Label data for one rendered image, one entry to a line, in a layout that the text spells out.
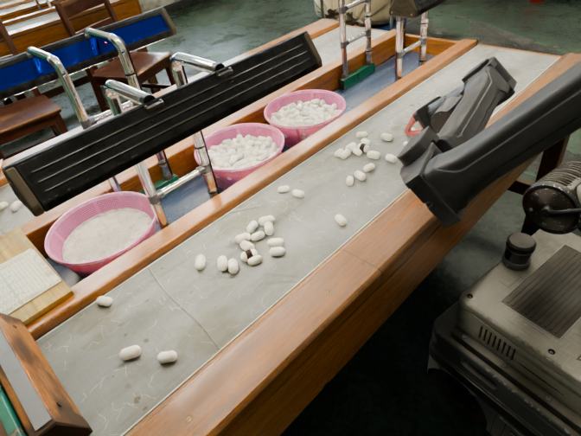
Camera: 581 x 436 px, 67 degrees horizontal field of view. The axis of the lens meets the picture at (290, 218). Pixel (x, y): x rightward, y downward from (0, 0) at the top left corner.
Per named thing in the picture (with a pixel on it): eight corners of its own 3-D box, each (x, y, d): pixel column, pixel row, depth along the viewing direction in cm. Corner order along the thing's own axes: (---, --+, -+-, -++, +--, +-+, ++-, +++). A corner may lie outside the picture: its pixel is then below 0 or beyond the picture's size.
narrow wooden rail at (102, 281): (475, 67, 176) (478, 38, 169) (29, 384, 86) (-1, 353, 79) (462, 64, 179) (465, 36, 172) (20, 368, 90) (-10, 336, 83)
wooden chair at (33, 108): (24, 208, 258) (-76, 54, 201) (6, 182, 285) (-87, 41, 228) (94, 175, 278) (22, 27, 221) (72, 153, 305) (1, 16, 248)
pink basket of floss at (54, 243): (178, 215, 120) (168, 187, 114) (151, 289, 99) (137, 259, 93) (87, 221, 123) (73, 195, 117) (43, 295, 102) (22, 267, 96)
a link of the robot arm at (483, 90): (473, 203, 57) (418, 143, 56) (440, 221, 61) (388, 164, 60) (526, 85, 85) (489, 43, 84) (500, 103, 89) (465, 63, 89)
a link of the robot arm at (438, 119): (519, 87, 85) (489, 54, 84) (496, 118, 79) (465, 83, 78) (472, 118, 95) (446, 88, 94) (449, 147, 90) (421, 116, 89)
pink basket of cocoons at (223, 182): (302, 153, 137) (298, 126, 131) (264, 204, 119) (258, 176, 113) (229, 144, 147) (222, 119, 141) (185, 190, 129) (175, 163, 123)
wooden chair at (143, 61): (156, 142, 302) (104, 1, 245) (109, 137, 318) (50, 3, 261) (190, 113, 332) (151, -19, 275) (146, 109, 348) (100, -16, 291)
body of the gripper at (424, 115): (410, 115, 97) (434, 100, 91) (434, 99, 102) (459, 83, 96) (424, 140, 98) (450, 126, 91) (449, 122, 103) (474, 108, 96)
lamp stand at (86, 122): (181, 186, 131) (128, 33, 103) (123, 221, 121) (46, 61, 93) (149, 166, 142) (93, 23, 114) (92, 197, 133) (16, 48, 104)
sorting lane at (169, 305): (558, 62, 154) (560, 56, 152) (78, 485, 64) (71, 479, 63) (477, 50, 172) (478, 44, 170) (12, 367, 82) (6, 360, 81)
